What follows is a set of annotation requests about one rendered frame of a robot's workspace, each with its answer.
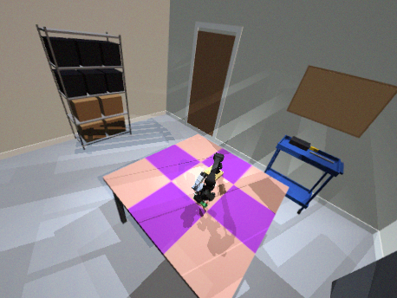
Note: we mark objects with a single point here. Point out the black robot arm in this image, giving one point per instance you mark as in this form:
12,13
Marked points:
210,182

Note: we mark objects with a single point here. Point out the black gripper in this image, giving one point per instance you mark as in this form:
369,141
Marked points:
198,198

